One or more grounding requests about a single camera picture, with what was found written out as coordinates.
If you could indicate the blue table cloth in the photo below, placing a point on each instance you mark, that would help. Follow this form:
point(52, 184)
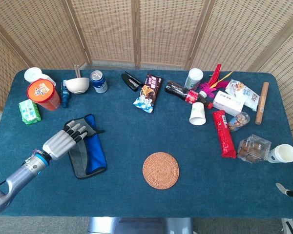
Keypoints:
point(136, 202)

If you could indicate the white ceramic bowl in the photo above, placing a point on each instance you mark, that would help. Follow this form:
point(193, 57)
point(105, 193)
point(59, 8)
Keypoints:
point(77, 85)

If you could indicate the white and green lidded cup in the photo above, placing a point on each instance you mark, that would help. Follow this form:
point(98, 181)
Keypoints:
point(193, 78)

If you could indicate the red biscuit pack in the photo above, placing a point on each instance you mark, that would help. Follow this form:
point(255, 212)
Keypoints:
point(224, 134)

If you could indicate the blue and white drink can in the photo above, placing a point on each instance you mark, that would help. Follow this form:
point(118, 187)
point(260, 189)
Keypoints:
point(99, 83)

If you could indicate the red tub with orange lid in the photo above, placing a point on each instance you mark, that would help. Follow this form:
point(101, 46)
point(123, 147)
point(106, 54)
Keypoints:
point(42, 92)

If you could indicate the white paper cup green print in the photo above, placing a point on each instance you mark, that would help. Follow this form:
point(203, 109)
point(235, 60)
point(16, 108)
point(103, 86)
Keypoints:
point(197, 113)

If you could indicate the grey and blue cloth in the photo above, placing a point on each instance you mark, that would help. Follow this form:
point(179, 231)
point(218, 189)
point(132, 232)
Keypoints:
point(95, 151)

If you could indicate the white stand part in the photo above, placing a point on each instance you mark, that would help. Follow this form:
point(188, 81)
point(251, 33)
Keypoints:
point(291, 226)

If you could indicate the black stapler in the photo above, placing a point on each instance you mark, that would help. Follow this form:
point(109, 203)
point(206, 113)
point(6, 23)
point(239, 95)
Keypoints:
point(130, 80)

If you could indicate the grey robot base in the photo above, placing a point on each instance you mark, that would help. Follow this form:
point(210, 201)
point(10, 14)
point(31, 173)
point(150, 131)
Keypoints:
point(139, 225)

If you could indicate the small blue bottle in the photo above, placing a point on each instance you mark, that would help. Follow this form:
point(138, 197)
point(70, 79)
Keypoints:
point(65, 96)

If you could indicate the wooden rolling pin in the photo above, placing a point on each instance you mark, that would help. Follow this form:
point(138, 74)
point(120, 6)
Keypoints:
point(262, 103)

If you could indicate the clear plastic snack box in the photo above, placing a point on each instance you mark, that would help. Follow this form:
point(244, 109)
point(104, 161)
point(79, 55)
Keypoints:
point(254, 148)

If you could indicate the colourful feather shuttlecock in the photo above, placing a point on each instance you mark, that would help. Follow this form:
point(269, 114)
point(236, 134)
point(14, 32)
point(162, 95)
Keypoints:
point(210, 86)

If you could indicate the green tissue pack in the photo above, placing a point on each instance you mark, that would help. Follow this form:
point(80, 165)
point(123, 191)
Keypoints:
point(29, 112)

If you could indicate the white paper cup blue logo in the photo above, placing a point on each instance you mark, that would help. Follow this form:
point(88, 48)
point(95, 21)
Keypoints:
point(283, 153)

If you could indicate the brown chocolate snack bag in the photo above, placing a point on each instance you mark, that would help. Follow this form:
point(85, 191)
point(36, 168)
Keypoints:
point(149, 93)

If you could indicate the bamboo folding screen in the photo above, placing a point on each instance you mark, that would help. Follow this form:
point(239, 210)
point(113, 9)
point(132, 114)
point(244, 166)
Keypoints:
point(112, 29)

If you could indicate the white cardboard box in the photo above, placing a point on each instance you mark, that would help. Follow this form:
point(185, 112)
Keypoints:
point(228, 102)

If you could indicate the round woven rattan coaster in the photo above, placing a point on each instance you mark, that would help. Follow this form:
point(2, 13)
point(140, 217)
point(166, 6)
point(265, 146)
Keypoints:
point(161, 170)

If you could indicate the cola bottle with red label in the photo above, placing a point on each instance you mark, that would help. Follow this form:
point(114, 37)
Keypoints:
point(183, 92)

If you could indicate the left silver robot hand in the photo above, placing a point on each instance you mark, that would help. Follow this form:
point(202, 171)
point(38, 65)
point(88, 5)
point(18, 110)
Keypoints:
point(59, 143)

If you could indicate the white plastic cup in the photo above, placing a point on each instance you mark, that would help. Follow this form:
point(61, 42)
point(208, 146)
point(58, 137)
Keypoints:
point(33, 74)

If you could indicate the white snack bag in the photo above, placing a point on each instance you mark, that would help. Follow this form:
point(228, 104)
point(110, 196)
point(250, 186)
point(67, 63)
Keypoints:
point(244, 92)

